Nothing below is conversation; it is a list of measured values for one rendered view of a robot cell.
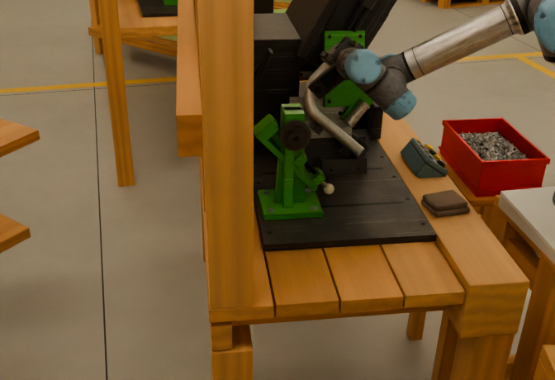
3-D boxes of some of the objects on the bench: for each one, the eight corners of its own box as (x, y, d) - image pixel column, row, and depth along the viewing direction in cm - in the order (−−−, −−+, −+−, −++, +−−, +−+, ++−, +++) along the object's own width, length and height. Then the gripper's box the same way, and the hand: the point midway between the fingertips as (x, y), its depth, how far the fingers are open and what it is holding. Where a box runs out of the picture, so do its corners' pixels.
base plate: (339, 84, 254) (339, 79, 253) (436, 241, 157) (437, 234, 157) (231, 87, 249) (231, 83, 248) (264, 251, 152) (264, 244, 151)
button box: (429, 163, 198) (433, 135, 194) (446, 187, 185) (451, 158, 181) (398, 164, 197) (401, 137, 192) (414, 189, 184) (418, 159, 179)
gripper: (380, 64, 159) (359, 59, 179) (348, 31, 156) (331, 30, 177) (355, 89, 159) (337, 82, 180) (324, 58, 157) (310, 54, 177)
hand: (328, 64), depth 177 cm, fingers closed on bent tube, 3 cm apart
